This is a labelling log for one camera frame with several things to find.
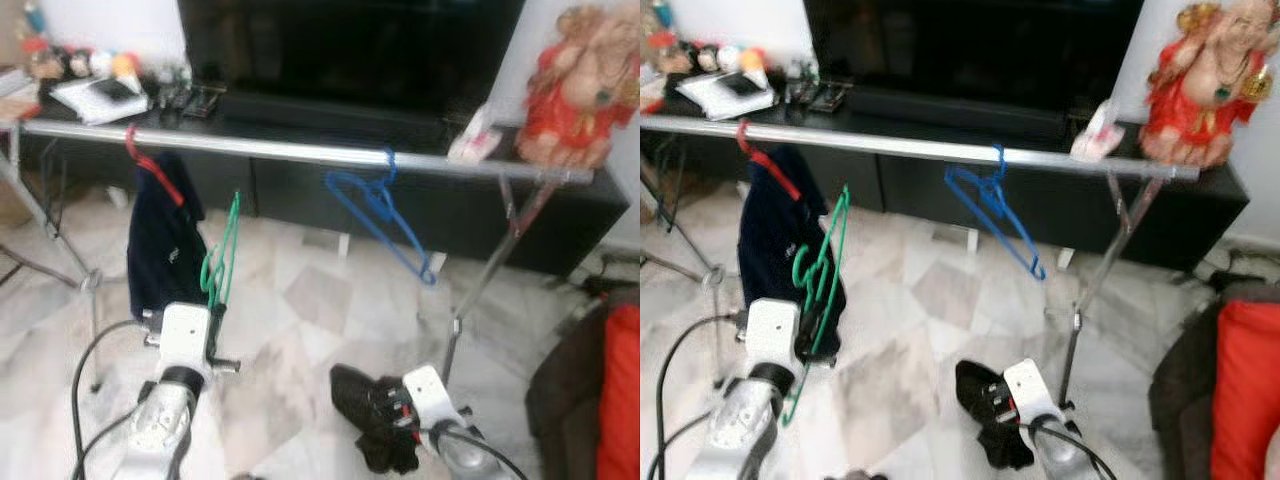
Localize black garment with red trim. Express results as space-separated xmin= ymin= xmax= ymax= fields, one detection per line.
xmin=953 ymin=360 xmax=1036 ymax=471
xmin=330 ymin=365 xmax=423 ymax=475

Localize green plastic clothes hanger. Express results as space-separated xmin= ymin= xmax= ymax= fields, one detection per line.
xmin=200 ymin=192 xmax=242 ymax=309
xmin=780 ymin=185 xmax=851 ymax=426

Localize red plastic clothes hanger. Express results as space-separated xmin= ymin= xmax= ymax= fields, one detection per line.
xmin=124 ymin=123 xmax=187 ymax=208
xmin=737 ymin=120 xmax=803 ymax=201

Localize blue plastic clothes hanger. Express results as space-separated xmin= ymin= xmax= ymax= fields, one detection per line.
xmin=943 ymin=145 xmax=1047 ymax=283
xmin=323 ymin=148 xmax=438 ymax=288

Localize dark polo shirt white print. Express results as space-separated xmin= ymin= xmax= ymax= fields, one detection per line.
xmin=738 ymin=145 xmax=848 ymax=358
xmin=127 ymin=150 xmax=209 ymax=319

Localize dark grey fabric sofa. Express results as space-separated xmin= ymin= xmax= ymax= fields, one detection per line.
xmin=1148 ymin=283 xmax=1280 ymax=480
xmin=525 ymin=288 xmax=640 ymax=480

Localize red cushion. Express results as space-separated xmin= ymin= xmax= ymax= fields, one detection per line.
xmin=1210 ymin=300 xmax=1280 ymax=480
xmin=597 ymin=303 xmax=640 ymax=480

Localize silver metal clothes rack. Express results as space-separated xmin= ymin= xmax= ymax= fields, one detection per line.
xmin=640 ymin=113 xmax=1201 ymax=411
xmin=0 ymin=118 xmax=596 ymax=393

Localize black TV cabinet white legs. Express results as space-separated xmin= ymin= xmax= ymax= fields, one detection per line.
xmin=20 ymin=85 xmax=633 ymax=281
xmin=640 ymin=85 xmax=1251 ymax=273

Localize white book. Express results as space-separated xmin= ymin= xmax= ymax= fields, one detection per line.
xmin=50 ymin=78 xmax=153 ymax=126
xmin=678 ymin=72 xmax=777 ymax=121

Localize white pink packet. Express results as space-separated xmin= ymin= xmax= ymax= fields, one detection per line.
xmin=447 ymin=105 xmax=502 ymax=164
xmin=1070 ymin=98 xmax=1127 ymax=159

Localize black flat screen television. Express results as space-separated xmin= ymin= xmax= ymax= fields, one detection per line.
xmin=805 ymin=0 xmax=1144 ymax=113
xmin=178 ymin=0 xmax=526 ymax=119

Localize red lidded jar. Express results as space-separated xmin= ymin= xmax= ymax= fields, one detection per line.
xmin=645 ymin=30 xmax=691 ymax=76
xmin=25 ymin=35 xmax=63 ymax=81

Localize red gold laughing Buddha statue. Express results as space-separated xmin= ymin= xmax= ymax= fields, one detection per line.
xmin=1140 ymin=0 xmax=1276 ymax=169
xmin=515 ymin=5 xmax=640 ymax=169

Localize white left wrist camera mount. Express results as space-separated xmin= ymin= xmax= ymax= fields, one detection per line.
xmin=158 ymin=303 xmax=214 ymax=374
xmin=745 ymin=298 xmax=802 ymax=369

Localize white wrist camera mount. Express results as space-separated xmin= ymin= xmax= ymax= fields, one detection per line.
xmin=402 ymin=364 xmax=467 ymax=434
xmin=158 ymin=303 xmax=214 ymax=374
xmin=745 ymin=298 xmax=802 ymax=369
xmin=1003 ymin=358 xmax=1063 ymax=428

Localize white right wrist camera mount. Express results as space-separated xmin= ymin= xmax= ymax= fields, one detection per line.
xmin=402 ymin=364 xmax=467 ymax=434
xmin=1003 ymin=358 xmax=1063 ymax=428

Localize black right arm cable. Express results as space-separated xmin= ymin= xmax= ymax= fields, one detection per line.
xmin=420 ymin=425 xmax=531 ymax=480
xmin=1025 ymin=415 xmax=1121 ymax=480

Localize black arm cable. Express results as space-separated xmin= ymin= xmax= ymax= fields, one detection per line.
xmin=68 ymin=318 xmax=163 ymax=480
xmin=420 ymin=425 xmax=531 ymax=480
xmin=1025 ymin=415 xmax=1121 ymax=480
xmin=645 ymin=312 xmax=749 ymax=480

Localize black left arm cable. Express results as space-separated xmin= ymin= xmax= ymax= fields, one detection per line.
xmin=68 ymin=318 xmax=163 ymax=480
xmin=645 ymin=312 xmax=749 ymax=480

